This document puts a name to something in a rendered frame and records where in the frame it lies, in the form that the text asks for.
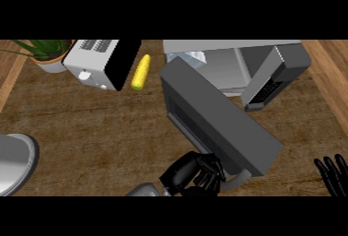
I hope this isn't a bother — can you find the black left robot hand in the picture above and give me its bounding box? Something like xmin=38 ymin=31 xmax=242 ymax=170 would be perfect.
xmin=158 ymin=150 xmax=227 ymax=197

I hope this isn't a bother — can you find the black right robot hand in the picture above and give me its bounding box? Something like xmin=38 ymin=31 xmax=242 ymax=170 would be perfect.
xmin=312 ymin=153 xmax=348 ymax=197

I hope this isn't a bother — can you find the dark grey microwave door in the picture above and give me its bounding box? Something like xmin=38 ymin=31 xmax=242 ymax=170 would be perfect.
xmin=159 ymin=55 xmax=286 ymax=192

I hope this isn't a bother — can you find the grey microwave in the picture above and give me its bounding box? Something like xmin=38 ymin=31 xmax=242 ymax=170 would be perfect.
xmin=162 ymin=39 xmax=314 ymax=112

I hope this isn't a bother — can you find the yellow corn cob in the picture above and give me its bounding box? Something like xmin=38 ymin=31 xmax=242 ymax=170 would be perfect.
xmin=130 ymin=53 xmax=152 ymax=91

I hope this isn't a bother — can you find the round grey metal pot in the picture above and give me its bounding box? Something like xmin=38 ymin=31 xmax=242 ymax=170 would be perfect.
xmin=0 ymin=132 xmax=41 ymax=197

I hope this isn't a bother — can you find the white and black toaster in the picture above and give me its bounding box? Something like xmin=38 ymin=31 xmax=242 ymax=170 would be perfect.
xmin=60 ymin=39 xmax=144 ymax=92

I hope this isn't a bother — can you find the green plant in pale pot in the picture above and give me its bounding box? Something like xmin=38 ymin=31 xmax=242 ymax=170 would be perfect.
xmin=0 ymin=39 xmax=77 ymax=75

